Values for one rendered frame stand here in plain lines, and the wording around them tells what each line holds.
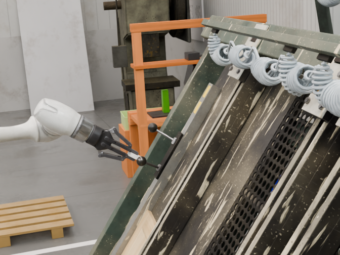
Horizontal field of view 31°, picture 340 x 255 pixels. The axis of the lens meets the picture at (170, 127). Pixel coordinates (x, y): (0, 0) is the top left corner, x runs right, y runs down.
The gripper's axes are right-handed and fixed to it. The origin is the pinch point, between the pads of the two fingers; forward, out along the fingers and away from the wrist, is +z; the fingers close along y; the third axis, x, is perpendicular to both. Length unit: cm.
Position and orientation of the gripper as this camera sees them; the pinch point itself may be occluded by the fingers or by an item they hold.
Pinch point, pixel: (136, 157)
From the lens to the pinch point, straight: 232.0
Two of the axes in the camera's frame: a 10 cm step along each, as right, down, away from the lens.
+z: 8.5, 4.5, 2.8
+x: 2.0, 2.2, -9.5
